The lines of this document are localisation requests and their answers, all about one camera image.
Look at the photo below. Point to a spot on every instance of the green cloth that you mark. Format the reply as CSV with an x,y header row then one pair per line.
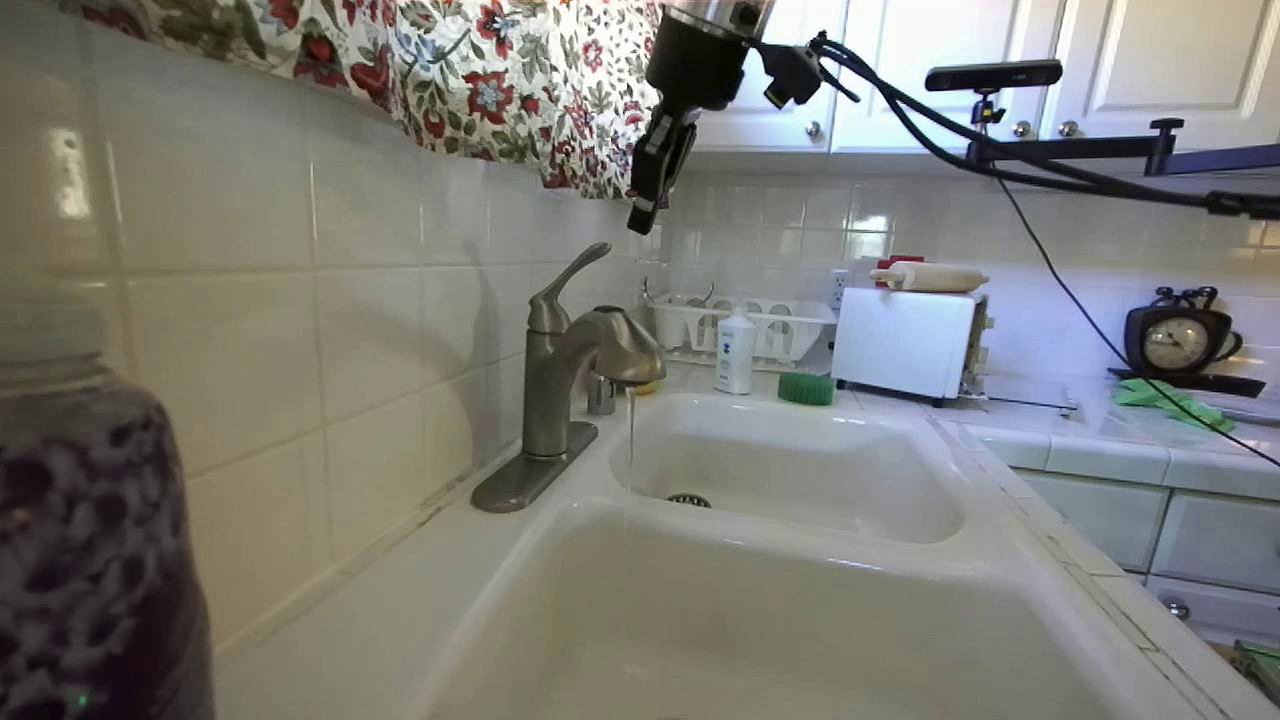
x,y
1165,400

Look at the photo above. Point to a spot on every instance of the black cup-shaped clock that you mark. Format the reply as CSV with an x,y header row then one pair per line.
x,y
1175,342

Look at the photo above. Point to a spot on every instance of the brushed metal tap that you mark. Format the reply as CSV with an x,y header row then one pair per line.
x,y
560,380

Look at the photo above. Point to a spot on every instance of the wall socket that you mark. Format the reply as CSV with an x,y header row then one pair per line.
x,y
838,288

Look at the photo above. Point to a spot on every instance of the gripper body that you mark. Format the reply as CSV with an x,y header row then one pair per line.
x,y
695,65

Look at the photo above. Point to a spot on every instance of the white plastic bottle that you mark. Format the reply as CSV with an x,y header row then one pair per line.
x,y
735,355

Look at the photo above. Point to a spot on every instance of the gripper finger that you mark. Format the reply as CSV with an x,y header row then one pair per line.
x,y
645,180
682,140

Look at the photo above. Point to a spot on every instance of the tap lever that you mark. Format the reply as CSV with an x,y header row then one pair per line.
x,y
560,290

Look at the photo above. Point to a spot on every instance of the white double sink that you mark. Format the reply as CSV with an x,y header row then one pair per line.
x,y
780,600

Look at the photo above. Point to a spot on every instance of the sink drain strainer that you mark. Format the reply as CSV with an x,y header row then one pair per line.
x,y
688,500

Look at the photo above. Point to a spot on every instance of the white drawer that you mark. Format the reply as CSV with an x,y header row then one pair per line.
x,y
1220,545
1230,610
1100,520

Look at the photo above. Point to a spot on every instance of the wooden rolling pin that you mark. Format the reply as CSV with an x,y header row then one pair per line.
x,y
930,277

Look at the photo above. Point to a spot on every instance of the small metal sprayer base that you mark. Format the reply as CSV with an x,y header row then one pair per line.
x,y
601,397

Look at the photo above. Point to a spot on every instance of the camera on mount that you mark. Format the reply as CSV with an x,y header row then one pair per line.
x,y
995,75

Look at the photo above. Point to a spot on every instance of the metal drawer knob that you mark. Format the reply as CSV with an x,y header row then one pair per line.
x,y
1177,608

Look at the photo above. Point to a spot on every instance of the white dish rack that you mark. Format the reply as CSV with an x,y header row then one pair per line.
x,y
790,325

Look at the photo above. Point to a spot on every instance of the white toaster oven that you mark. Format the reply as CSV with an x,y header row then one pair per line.
x,y
900,345

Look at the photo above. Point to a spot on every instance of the white cup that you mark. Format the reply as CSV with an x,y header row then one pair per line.
x,y
672,325

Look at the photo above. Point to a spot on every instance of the green round scrubber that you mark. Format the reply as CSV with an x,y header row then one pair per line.
x,y
806,389

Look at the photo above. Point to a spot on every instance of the floral curtain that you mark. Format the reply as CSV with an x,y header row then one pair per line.
x,y
480,70

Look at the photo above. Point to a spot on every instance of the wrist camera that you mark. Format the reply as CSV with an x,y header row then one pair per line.
x,y
793,75

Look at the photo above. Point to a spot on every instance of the white cabinet door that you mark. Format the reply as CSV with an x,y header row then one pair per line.
x,y
930,120
1170,60
790,125

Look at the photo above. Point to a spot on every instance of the yellow sponge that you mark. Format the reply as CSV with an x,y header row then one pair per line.
x,y
648,387

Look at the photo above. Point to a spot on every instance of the glass jar with dark contents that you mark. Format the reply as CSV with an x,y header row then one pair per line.
x,y
90,540

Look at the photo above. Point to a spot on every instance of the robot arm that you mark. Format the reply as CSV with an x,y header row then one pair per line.
x,y
720,10

